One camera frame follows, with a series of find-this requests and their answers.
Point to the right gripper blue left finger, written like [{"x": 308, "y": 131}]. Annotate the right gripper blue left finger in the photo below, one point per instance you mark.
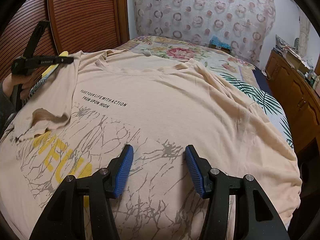
[{"x": 119, "y": 169}]

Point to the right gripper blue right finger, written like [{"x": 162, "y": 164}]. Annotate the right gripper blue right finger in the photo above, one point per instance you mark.
[{"x": 199, "y": 169}]

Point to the beige printed t-shirt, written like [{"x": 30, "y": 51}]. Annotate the beige printed t-shirt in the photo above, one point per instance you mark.
[{"x": 86, "y": 112}]

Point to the person's left hand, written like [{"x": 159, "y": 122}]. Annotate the person's left hand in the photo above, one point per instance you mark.
[{"x": 11, "y": 81}]

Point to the yellow plush toy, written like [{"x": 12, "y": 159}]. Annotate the yellow plush toy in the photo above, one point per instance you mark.
[{"x": 53, "y": 66}]

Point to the wooden louvered wardrobe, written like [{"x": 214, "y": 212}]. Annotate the wooden louvered wardrobe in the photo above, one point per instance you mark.
[{"x": 74, "y": 25}]

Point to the dark blue mattress sheet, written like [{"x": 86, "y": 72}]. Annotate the dark blue mattress sheet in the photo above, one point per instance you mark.
[{"x": 261, "y": 80}]

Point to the floral leaf bed blanket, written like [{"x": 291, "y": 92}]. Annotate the floral leaf bed blanket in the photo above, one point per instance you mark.
[{"x": 236, "y": 71}]

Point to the wooden sideboard cabinet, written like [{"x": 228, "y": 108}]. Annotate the wooden sideboard cabinet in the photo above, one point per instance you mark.
[{"x": 298, "y": 100}]

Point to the box with blue cloth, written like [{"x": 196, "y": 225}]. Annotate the box with blue cloth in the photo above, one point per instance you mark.
[{"x": 216, "y": 43}]

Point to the cardboard box on sideboard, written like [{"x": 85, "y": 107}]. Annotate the cardboard box on sideboard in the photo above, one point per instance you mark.
[{"x": 296, "y": 61}]

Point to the circle patterned lace curtain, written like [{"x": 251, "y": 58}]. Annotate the circle patterned lace curtain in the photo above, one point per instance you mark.
[{"x": 243, "y": 24}]

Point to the beige hanging curtain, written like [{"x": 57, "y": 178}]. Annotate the beige hanging curtain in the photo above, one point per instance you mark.
[{"x": 304, "y": 30}]

